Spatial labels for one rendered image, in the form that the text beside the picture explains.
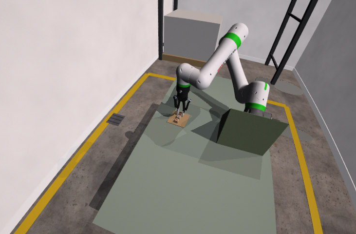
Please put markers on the tan mat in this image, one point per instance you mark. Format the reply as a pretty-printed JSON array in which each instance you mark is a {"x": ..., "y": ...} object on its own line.
[{"x": 182, "y": 122}]

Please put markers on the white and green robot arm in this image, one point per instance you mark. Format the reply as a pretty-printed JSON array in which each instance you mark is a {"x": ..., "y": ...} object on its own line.
[{"x": 256, "y": 92}]

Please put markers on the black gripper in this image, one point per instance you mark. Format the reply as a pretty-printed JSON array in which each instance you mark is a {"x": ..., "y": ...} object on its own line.
[{"x": 181, "y": 98}]

